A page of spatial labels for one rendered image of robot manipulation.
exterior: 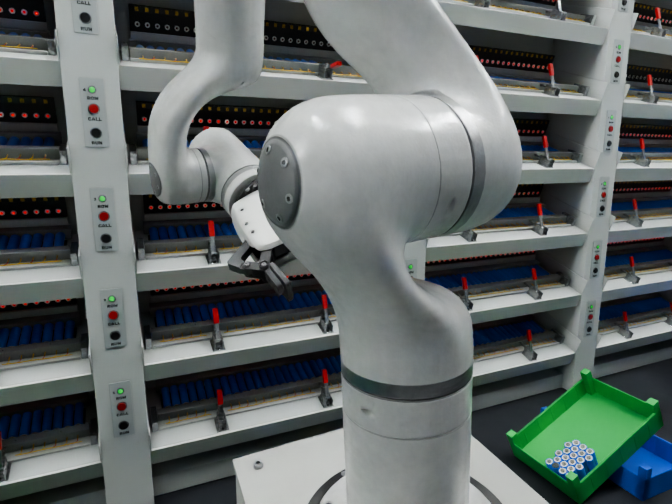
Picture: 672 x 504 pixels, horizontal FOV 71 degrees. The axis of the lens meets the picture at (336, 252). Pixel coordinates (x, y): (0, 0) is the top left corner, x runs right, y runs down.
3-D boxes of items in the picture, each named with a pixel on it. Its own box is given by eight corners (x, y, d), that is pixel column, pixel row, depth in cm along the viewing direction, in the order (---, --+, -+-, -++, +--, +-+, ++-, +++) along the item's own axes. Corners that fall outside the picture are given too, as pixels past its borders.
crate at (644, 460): (696, 477, 116) (701, 448, 114) (642, 501, 108) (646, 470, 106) (587, 417, 143) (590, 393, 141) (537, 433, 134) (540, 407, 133)
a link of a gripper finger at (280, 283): (267, 266, 58) (294, 300, 54) (244, 277, 57) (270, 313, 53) (263, 247, 56) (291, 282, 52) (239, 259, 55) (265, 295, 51)
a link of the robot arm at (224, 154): (217, 168, 61) (279, 162, 67) (180, 126, 69) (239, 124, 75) (213, 222, 66) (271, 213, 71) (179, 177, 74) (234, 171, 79)
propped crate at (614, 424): (580, 505, 106) (572, 481, 104) (513, 455, 125) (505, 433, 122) (664, 425, 115) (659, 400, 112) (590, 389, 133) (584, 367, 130)
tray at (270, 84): (395, 105, 114) (403, 63, 110) (120, 90, 90) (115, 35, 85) (359, 87, 130) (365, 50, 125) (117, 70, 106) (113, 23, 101)
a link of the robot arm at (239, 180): (282, 202, 71) (292, 212, 69) (228, 226, 68) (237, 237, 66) (274, 155, 65) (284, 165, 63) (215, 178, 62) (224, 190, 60)
